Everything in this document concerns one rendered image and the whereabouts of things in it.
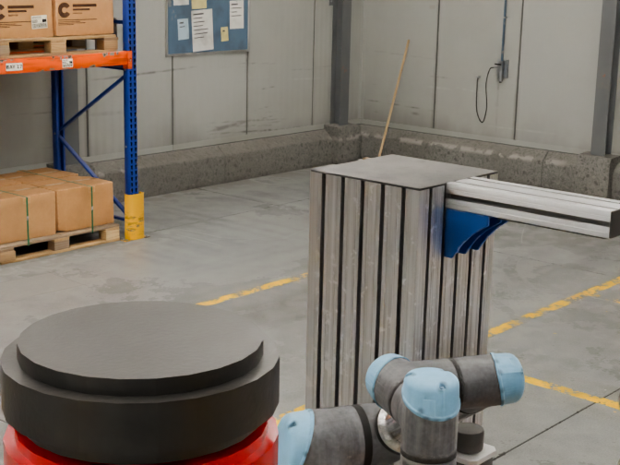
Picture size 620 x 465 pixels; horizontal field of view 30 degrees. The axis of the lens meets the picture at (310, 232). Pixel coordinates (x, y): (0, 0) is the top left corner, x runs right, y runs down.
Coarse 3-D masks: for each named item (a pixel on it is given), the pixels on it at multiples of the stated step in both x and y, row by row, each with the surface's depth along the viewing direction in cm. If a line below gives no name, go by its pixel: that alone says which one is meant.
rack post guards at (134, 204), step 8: (128, 200) 983; (136, 200) 986; (128, 208) 984; (136, 208) 987; (128, 216) 986; (136, 216) 989; (128, 224) 988; (136, 224) 991; (128, 232) 990; (136, 232) 992; (128, 240) 989
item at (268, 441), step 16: (272, 416) 22; (16, 432) 21; (256, 432) 21; (272, 432) 21; (16, 448) 20; (32, 448) 20; (240, 448) 20; (256, 448) 21; (272, 448) 21; (16, 464) 20; (32, 464) 20; (48, 464) 20; (64, 464) 19; (80, 464) 19; (96, 464) 19; (112, 464) 19; (144, 464) 19; (160, 464) 19; (176, 464) 19; (192, 464) 19; (208, 464) 20; (224, 464) 20; (240, 464) 20; (256, 464) 20; (272, 464) 21
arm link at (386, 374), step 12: (384, 360) 164; (396, 360) 164; (408, 360) 166; (432, 360) 164; (444, 360) 164; (372, 372) 164; (384, 372) 162; (396, 372) 160; (408, 372) 159; (456, 372) 162; (372, 384) 163; (384, 384) 160; (396, 384) 157; (372, 396) 164; (384, 396) 159; (384, 408) 160
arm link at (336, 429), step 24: (336, 408) 198; (360, 408) 198; (288, 432) 193; (312, 432) 192; (336, 432) 193; (360, 432) 194; (288, 456) 192; (312, 456) 191; (336, 456) 192; (360, 456) 194
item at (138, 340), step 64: (64, 320) 22; (128, 320) 22; (192, 320) 22; (64, 384) 19; (128, 384) 19; (192, 384) 19; (256, 384) 20; (64, 448) 19; (128, 448) 19; (192, 448) 19
